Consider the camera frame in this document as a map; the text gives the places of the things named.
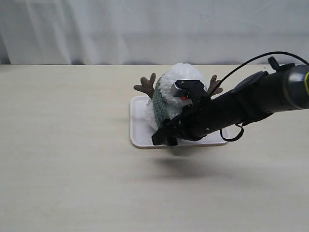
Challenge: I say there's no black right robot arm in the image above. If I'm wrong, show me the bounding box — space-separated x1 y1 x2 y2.
152 64 309 146

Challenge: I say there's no white curtain backdrop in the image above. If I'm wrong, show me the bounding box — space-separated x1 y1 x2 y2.
0 0 309 65

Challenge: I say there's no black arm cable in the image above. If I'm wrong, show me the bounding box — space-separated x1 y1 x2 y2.
212 51 309 94

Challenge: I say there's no green knitted scarf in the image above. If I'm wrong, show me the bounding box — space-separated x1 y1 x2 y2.
152 76 169 128

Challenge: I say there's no white plush snowman toy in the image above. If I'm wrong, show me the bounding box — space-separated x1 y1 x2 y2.
133 62 223 132

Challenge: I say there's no white plastic tray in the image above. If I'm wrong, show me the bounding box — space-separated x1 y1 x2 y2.
130 95 227 149

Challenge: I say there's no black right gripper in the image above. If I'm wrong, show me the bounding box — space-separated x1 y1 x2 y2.
151 97 232 147

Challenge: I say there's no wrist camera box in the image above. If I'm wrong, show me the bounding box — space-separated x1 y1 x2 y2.
170 80 208 104

